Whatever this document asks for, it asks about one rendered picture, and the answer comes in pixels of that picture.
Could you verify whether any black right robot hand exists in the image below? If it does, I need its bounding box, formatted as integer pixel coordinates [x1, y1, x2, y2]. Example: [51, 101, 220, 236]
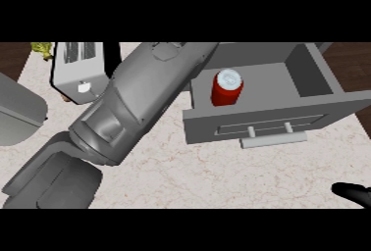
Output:
[331, 181, 371, 209]

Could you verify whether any grey open drawer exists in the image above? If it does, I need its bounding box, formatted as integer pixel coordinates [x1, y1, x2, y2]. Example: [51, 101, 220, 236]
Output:
[181, 41, 371, 150]

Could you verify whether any red can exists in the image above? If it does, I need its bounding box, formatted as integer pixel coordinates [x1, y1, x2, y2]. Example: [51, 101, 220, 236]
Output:
[209, 68, 245, 108]

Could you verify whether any white toaster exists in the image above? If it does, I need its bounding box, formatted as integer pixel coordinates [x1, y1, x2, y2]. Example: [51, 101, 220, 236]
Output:
[48, 41, 110, 106]

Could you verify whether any grey rounded appliance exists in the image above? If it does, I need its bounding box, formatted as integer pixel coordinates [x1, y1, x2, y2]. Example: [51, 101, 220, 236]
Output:
[0, 72, 48, 147]

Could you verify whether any yellow-green leafy vegetable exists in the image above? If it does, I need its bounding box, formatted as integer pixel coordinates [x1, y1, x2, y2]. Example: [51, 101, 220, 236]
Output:
[29, 41, 54, 62]

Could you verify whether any grey drawer front with handle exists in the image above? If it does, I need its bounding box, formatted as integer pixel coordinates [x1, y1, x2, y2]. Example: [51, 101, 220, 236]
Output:
[181, 89, 371, 150]

